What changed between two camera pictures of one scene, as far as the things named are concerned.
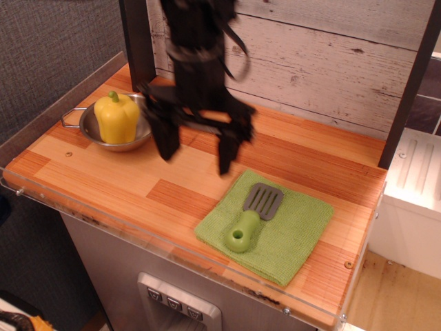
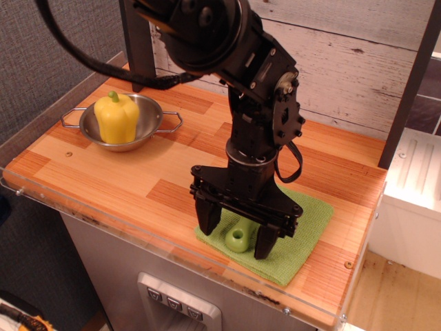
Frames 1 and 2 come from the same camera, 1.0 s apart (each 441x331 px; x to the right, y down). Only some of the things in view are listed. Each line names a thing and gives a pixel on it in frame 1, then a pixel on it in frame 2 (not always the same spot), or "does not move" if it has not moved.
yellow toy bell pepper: (118, 118) does not move
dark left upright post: (138, 35) does not move
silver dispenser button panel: (170, 307) does not move
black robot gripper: (201, 87) → (248, 188)
